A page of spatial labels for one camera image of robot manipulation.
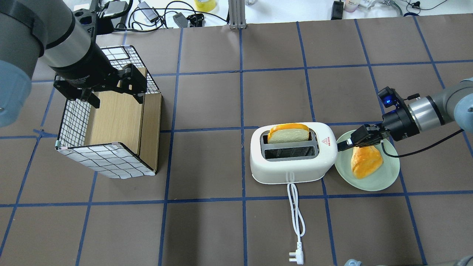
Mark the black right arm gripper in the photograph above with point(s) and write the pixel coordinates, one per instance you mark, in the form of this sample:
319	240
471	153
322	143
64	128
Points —
401	125

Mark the bread slice in toaster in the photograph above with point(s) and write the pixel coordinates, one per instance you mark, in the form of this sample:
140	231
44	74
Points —
288	133

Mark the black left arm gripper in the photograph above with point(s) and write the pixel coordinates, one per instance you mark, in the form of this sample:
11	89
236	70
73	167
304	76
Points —
89	65

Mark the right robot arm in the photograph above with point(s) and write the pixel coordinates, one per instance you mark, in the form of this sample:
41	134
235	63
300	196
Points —
450	105

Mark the green plate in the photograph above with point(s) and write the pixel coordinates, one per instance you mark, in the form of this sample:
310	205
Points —
380	179

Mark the white two-slot toaster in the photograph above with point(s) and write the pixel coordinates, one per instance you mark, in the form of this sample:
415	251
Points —
292	162

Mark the aluminium frame post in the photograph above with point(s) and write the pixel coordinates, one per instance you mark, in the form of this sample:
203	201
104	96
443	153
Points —
236	12

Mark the wire basket with wood shelf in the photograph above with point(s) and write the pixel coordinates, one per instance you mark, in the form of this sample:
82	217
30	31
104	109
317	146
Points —
120	139

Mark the black power brick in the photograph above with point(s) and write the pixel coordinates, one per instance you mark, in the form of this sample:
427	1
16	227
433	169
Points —
337	10

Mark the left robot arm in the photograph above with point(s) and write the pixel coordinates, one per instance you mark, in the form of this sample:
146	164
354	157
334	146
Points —
66	41

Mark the yellow tape roll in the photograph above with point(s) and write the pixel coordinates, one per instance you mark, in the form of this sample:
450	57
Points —
205	5

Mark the triangular bread on plate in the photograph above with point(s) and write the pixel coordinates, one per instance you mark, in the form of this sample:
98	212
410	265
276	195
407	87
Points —
365	161

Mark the white paper cup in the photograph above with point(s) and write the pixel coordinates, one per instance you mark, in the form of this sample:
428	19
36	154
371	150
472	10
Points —
351	5

